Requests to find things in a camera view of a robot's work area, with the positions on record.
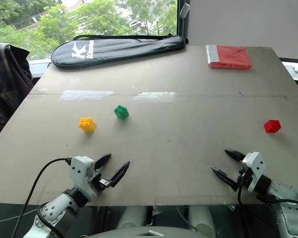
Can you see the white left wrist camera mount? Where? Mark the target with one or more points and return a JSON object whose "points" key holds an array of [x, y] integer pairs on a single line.
{"points": [[80, 171]]}

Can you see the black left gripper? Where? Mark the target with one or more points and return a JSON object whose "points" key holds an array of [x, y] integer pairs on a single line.
{"points": [[99, 182]]}

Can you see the black racket bag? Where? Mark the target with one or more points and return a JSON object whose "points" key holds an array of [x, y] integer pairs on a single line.
{"points": [[114, 50]]}

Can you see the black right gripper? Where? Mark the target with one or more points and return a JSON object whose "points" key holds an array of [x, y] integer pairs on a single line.
{"points": [[245, 176]]}

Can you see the red plastic package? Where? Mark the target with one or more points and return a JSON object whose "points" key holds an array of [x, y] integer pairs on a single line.
{"points": [[229, 57]]}

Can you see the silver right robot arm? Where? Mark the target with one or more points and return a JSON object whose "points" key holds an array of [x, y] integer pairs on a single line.
{"points": [[283, 198]]}

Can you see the silver robot torso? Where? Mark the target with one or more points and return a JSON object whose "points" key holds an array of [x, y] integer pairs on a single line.
{"points": [[154, 223]]}

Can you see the yellow toy brick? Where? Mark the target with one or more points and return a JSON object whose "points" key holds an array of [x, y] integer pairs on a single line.
{"points": [[87, 124]]}

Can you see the red toy brick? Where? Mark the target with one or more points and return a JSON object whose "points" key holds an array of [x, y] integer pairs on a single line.
{"points": [[272, 126]]}

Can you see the plaid cloth on chair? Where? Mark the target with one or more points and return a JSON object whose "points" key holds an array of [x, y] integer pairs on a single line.
{"points": [[7, 81]]}

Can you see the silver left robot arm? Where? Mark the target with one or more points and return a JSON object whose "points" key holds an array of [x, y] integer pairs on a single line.
{"points": [[55, 208]]}

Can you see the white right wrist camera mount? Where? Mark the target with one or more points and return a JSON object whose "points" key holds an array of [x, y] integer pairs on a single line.
{"points": [[255, 171]]}

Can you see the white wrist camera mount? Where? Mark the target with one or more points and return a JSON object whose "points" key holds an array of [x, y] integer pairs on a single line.
{"points": [[80, 171], [255, 171]]}

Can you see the green toy brick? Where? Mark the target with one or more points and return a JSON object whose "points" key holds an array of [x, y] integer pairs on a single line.
{"points": [[121, 112]]}

